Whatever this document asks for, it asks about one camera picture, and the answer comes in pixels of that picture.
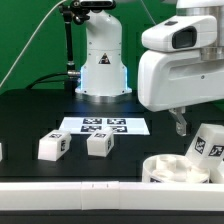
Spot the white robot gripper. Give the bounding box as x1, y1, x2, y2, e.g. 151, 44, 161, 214
138, 15, 224, 136

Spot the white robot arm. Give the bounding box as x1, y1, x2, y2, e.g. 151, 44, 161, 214
71, 0, 224, 136

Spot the white marker sheet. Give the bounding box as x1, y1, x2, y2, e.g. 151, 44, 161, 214
59, 117, 150, 135

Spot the white L-shaped fence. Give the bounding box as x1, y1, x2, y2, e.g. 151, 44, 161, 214
0, 162, 224, 211

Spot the white block at left edge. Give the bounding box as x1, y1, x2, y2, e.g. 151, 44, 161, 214
0, 142, 3, 162

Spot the black cable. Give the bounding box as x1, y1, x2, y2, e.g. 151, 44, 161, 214
25, 72, 70, 90

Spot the white cable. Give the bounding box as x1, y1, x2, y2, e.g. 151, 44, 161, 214
0, 0, 68, 88

